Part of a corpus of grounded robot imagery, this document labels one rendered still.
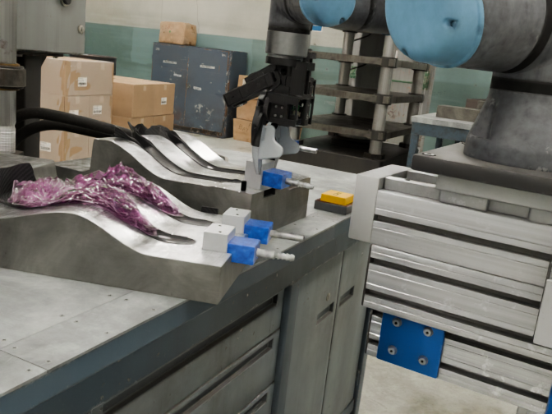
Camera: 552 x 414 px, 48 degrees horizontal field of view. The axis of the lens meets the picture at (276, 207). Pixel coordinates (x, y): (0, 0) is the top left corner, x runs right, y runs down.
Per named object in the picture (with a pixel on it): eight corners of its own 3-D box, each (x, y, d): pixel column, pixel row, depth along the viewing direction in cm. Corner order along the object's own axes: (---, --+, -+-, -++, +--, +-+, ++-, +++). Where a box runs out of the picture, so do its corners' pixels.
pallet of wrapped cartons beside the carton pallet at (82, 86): (118, 171, 543) (123, 61, 521) (53, 185, 471) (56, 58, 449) (10, 150, 586) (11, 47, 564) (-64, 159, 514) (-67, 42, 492)
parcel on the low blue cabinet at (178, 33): (197, 46, 841) (199, 25, 835) (183, 44, 812) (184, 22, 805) (172, 43, 859) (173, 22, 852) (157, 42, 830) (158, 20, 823)
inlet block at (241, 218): (304, 250, 103) (307, 218, 102) (300, 259, 98) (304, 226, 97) (227, 237, 105) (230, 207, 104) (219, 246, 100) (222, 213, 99)
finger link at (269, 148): (273, 178, 110) (285, 126, 110) (245, 172, 113) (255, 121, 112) (281, 179, 113) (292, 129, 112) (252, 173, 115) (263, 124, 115)
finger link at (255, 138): (255, 145, 110) (265, 97, 110) (246, 144, 111) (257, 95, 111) (266, 149, 115) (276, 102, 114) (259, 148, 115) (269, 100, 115)
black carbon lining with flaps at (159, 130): (272, 184, 132) (277, 140, 130) (233, 195, 118) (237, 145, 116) (141, 157, 147) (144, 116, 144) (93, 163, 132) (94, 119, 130)
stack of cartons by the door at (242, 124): (300, 147, 809) (308, 82, 789) (289, 149, 780) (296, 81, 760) (243, 137, 844) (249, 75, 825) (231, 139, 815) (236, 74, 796)
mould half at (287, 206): (305, 216, 136) (313, 155, 133) (247, 242, 114) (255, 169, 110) (126, 175, 157) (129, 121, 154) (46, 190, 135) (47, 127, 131)
